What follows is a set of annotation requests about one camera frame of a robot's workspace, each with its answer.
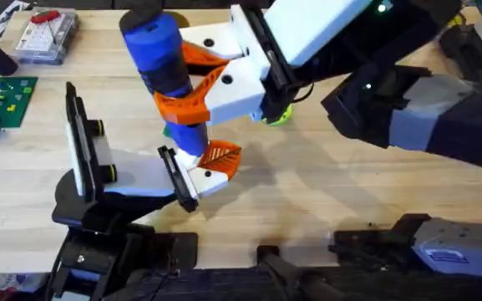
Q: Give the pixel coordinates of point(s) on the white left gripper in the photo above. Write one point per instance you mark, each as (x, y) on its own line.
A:
(140, 173)

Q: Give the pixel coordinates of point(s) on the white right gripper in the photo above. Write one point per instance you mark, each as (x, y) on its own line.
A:
(307, 29)

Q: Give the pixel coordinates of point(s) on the blue electric screwdriver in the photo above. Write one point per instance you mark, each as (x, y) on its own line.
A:
(157, 50)

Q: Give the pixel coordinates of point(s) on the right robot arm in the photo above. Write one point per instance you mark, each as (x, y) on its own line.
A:
(449, 117)

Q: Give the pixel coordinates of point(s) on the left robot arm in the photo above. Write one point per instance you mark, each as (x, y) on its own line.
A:
(94, 259)

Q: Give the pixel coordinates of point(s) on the small green toy vegetable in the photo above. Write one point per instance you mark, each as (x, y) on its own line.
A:
(166, 132)

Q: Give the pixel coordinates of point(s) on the clear box with red tool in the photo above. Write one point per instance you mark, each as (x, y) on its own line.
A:
(46, 37)

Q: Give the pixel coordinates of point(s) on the green board with toy blocks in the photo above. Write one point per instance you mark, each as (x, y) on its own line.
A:
(2, 102)

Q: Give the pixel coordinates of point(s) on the black rail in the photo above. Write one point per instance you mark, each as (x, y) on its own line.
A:
(224, 288)

